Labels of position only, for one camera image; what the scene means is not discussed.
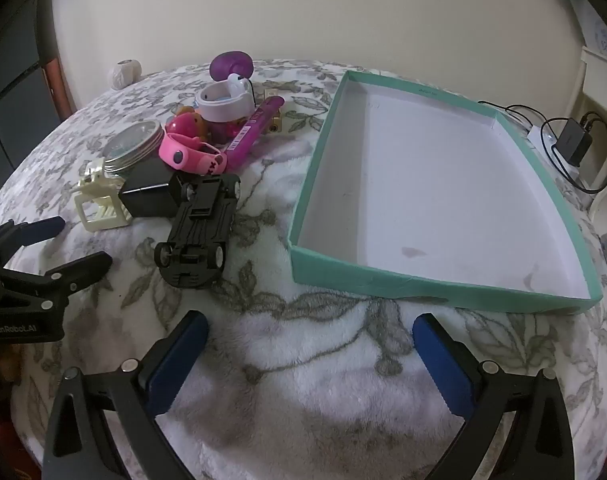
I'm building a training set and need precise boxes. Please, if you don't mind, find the pink ball doll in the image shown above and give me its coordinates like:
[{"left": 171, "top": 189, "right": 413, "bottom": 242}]
[{"left": 166, "top": 110, "right": 209, "bottom": 141}]

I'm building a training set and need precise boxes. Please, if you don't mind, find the round tin with clear lid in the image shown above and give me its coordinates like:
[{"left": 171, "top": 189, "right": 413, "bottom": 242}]
[{"left": 102, "top": 120, "right": 165, "bottom": 177}]

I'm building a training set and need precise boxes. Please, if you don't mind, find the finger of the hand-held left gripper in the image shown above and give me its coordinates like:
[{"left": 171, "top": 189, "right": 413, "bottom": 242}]
[
  {"left": 0, "top": 251, "right": 114, "bottom": 317},
  {"left": 0, "top": 216, "right": 67, "bottom": 271}
]

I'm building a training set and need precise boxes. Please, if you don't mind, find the pale blue round-print poster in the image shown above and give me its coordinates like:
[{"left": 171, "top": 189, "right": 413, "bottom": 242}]
[{"left": 568, "top": 0, "right": 607, "bottom": 61}]

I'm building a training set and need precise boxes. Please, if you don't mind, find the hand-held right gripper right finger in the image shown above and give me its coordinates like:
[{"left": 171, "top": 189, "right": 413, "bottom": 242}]
[{"left": 412, "top": 312, "right": 575, "bottom": 480}]

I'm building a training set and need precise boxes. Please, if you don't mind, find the white yarn ball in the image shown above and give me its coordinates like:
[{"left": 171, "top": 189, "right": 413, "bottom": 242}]
[{"left": 108, "top": 58, "right": 142, "bottom": 91}]

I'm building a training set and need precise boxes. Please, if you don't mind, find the black charger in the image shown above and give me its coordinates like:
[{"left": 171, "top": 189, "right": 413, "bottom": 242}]
[{"left": 555, "top": 119, "right": 595, "bottom": 167}]

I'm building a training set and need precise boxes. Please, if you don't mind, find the cream plastic clip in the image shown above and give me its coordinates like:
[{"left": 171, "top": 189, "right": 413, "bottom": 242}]
[{"left": 74, "top": 157, "right": 134, "bottom": 233}]

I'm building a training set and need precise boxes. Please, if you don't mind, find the pink toy watch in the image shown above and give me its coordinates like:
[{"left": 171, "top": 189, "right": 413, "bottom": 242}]
[{"left": 158, "top": 131, "right": 228, "bottom": 176}]

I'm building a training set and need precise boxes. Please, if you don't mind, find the pink tube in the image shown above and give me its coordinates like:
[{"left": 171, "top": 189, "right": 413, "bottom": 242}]
[{"left": 222, "top": 96, "right": 285, "bottom": 171}]

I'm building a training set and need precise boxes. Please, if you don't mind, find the white power strip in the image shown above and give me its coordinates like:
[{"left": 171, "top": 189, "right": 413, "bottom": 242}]
[{"left": 526, "top": 122, "right": 559, "bottom": 153}]

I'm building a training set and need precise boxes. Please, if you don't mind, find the teal cardboard box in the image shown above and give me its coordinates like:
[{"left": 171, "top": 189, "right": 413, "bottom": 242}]
[{"left": 288, "top": 70, "right": 604, "bottom": 315}]

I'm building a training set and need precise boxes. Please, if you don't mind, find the small black box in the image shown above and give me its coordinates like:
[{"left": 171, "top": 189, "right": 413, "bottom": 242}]
[{"left": 118, "top": 162, "right": 184, "bottom": 219}]

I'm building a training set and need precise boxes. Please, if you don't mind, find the black toy car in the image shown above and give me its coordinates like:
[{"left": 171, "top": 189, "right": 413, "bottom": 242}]
[{"left": 154, "top": 173, "right": 242, "bottom": 290}]

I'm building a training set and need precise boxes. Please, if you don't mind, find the dark cabinet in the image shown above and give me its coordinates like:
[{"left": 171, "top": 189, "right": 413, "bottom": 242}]
[{"left": 0, "top": 10, "right": 59, "bottom": 186}]

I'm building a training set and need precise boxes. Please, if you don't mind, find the brown wooden bed frame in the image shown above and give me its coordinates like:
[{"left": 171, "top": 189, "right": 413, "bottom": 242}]
[{"left": 42, "top": 57, "right": 77, "bottom": 116}]

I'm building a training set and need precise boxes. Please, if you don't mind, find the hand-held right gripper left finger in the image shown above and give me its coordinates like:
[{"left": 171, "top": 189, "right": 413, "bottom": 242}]
[{"left": 42, "top": 310, "right": 210, "bottom": 480}]

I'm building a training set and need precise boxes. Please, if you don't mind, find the gold rectangular box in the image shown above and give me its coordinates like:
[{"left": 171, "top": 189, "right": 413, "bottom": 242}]
[{"left": 264, "top": 89, "right": 285, "bottom": 135}]

